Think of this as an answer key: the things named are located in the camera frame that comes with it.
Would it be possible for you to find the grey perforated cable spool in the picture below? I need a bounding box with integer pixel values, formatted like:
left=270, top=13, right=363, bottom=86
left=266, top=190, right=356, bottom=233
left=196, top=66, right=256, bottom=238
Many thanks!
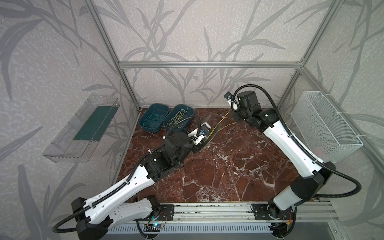
left=192, top=115, right=220, bottom=154

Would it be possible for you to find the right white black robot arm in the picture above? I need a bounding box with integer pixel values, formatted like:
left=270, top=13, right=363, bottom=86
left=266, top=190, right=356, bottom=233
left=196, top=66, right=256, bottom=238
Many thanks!
left=224, top=84, right=362, bottom=216

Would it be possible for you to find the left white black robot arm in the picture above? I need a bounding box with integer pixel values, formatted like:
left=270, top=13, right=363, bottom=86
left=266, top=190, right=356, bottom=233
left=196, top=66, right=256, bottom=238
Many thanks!
left=52, top=115, right=204, bottom=240

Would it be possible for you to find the right teal plastic bin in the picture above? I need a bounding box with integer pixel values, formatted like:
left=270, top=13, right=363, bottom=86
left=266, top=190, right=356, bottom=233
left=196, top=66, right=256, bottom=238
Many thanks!
left=163, top=104, right=195, bottom=132

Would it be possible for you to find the teal plastic bin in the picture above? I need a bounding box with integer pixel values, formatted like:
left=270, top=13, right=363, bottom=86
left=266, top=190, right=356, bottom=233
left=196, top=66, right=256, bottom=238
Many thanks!
left=139, top=103, right=170, bottom=133
left=163, top=104, right=195, bottom=132

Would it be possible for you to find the left teal plastic bin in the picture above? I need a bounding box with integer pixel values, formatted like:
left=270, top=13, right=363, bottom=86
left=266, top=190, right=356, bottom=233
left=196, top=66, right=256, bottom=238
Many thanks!
left=139, top=103, right=170, bottom=133

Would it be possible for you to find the pink object in basket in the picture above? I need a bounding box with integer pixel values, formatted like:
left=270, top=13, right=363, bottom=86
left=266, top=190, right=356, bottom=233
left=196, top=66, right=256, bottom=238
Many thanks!
left=313, top=147, right=327, bottom=160

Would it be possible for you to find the yellow cable bundle in bin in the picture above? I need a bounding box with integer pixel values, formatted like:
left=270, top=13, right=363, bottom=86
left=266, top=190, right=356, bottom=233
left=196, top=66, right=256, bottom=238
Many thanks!
left=166, top=105, right=190, bottom=130

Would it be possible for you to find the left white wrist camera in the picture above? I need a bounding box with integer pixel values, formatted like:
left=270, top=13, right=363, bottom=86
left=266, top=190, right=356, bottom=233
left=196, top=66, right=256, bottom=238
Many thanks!
left=188, top=122, right=211, bottom=146

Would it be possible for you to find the green coiled cable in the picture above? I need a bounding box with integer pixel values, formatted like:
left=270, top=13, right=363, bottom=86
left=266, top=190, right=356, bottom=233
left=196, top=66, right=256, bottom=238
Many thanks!
left=142, top=110, right=167, bottom=130

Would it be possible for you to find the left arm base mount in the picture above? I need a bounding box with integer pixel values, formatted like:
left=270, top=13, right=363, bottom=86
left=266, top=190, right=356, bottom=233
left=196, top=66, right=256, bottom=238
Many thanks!
left=145, top=204, right=175, bottom=221

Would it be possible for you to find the white wire mesh basket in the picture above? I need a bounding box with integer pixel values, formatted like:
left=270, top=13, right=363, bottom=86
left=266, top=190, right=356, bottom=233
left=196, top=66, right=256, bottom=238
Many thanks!
left=291, top=91, right=364, bottom=163

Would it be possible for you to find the aluminium frame rail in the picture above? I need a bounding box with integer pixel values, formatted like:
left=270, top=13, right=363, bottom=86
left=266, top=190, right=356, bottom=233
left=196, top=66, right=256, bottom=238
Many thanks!
left=81, top=1, right=384, bottom=170

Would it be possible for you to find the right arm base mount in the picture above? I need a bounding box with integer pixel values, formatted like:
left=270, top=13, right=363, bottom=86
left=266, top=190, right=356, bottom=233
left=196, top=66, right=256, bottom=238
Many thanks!
left=251, top=203, right=294, bottom=221

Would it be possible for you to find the clear acrylic wall shelf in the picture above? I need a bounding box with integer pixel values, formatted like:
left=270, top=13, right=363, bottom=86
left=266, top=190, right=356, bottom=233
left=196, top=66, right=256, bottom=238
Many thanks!
left=43, top=94, right=120, bottom=163

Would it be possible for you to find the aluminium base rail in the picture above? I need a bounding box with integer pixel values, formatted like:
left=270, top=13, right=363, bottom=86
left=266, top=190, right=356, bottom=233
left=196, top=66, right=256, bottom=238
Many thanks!
left=86, top=201, right=340, bottom=224

